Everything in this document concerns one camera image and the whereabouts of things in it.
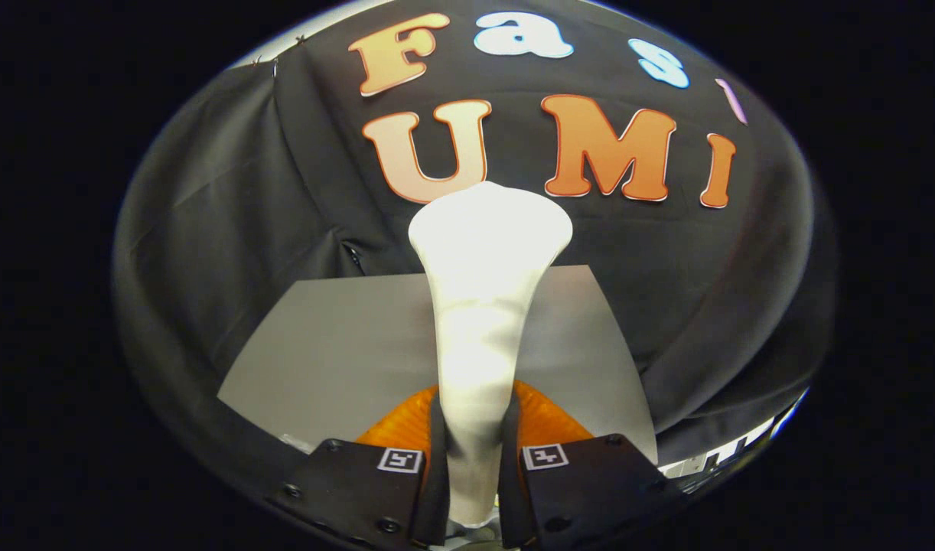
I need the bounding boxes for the white garment steamer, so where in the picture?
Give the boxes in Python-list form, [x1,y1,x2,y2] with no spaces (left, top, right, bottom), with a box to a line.
[408,181,574,529]

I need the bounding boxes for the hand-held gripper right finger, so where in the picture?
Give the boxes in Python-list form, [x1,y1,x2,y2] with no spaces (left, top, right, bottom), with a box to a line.
[500,380,686,549]

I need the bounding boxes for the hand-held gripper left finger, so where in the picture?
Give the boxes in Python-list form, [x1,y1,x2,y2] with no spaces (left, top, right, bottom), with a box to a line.
[265,383,453,550]

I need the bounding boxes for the grey cabinet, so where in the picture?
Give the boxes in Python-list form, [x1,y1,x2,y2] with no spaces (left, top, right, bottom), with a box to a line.
[217,265,660,465]

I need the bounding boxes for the black backdrop cloth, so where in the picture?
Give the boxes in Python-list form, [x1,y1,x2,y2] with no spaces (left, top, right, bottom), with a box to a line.
[114,0,836,498]

